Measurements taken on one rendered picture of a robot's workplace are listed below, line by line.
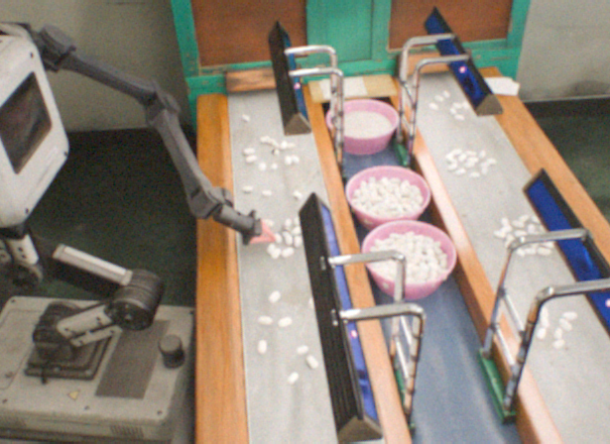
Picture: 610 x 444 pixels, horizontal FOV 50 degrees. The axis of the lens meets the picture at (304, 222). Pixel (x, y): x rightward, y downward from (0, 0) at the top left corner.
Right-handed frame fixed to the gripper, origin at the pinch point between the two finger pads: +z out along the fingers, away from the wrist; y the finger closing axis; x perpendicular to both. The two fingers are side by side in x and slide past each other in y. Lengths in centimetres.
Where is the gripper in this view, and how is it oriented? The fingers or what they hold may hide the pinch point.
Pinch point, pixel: (273, 239)
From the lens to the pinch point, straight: 196.3
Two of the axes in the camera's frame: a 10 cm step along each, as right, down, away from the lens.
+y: -1.2, -6.5, 7.5
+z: 7.8, 4.1, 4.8
